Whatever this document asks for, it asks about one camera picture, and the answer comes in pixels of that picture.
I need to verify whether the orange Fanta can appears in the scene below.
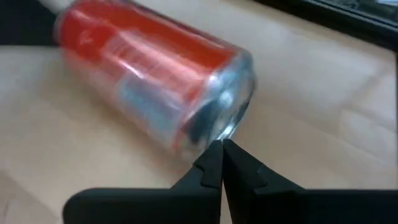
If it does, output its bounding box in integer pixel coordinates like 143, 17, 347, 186
52, 0, 259, 161

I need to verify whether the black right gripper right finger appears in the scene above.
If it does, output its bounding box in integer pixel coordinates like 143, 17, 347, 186
221, 138, 398, 224

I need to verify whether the black aluminium table frame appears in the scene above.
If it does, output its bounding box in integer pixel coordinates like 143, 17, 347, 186
253, 0, 398, 52

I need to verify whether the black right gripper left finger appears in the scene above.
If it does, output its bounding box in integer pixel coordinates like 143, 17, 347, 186
62, 139, 224, 224

